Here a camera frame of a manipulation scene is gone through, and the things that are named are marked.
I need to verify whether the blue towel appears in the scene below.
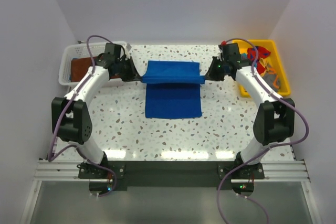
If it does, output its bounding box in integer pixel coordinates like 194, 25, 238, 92
142, 60, 205, 119

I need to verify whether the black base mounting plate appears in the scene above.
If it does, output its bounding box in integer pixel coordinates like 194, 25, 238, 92
77, 161, 265, 194

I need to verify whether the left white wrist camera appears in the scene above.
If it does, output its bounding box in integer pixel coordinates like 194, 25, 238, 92
124, 43, 132, 58

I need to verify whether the orange cloth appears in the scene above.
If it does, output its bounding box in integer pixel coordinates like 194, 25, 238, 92
259, 58, 277, 77

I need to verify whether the red and blue cloth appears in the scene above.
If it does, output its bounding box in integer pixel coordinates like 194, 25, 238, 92
241, 46, 271, 73

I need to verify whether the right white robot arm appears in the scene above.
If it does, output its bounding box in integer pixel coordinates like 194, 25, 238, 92
205, 40, 295, 178

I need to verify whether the grey cloth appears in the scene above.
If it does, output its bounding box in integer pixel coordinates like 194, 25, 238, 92
263, 73, 281, 92

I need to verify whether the white plastic laundry basket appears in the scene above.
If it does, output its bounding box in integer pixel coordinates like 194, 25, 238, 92
58, 41, 130, 87

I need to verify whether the brown towel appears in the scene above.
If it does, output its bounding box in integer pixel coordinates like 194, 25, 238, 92
70, 57, 122, 82

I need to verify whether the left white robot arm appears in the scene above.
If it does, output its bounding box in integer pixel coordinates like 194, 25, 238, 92
51, 42, 141, 178

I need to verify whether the yellow plastic bin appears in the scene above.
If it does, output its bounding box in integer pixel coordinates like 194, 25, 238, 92
232, 39, 290, 98

